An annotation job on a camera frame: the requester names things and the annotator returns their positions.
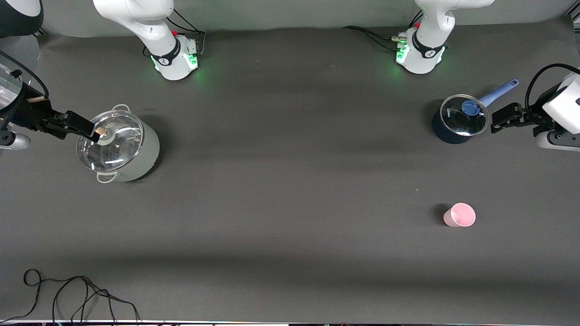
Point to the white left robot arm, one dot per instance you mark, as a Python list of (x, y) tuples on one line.
[(428, 40)]

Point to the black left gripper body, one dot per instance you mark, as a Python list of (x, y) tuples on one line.
[(534, 117)]

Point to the dark blue saucepan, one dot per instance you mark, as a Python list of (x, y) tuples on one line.
[(446, 132)]

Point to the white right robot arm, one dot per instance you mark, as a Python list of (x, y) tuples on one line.
[(149, 27)]

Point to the glass lid with tan knob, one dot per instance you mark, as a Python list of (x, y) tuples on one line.
[(118, 151)]

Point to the glass lid with blue knob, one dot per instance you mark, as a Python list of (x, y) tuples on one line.
[(457, 123)]

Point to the pale green cooking pot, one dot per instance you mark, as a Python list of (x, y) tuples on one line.
[(146, 154)]

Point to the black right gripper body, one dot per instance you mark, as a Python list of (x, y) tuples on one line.
[(28, 112)]

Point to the pink plastic cup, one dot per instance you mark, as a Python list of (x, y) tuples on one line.
[(460, 216)]

